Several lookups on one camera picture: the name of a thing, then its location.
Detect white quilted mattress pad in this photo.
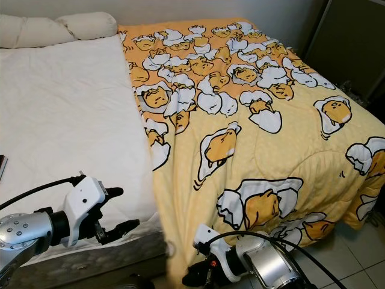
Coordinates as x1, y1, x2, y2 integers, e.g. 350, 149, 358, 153
0, 34, 163, 253

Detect beige quilted mattress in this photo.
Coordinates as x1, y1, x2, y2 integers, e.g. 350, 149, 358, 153
24, 232, 172, 288

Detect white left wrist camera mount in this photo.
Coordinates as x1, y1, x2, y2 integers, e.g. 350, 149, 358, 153
62, 175, 110, 247

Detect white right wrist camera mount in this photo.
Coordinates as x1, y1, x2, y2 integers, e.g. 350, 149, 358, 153
192, 224, 242, 284

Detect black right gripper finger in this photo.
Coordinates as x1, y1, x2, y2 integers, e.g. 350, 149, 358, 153
182, 265, 204, 288

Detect short beige pillow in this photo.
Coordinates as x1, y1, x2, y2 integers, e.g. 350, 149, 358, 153
56, 11, 119, 41

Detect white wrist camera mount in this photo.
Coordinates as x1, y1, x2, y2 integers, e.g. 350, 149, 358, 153
62, 175, 110, 247
192, 224, 242, 284

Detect yellow cartoon egg print blanket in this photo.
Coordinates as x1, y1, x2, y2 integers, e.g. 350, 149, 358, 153
117, 17, 385, 289

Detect dark wardrobe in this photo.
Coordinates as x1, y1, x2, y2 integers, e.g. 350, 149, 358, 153
303, 0, 385, 103

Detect long beige bolster pillow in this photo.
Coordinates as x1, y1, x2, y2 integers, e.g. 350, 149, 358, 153
0, 13, 78, 50

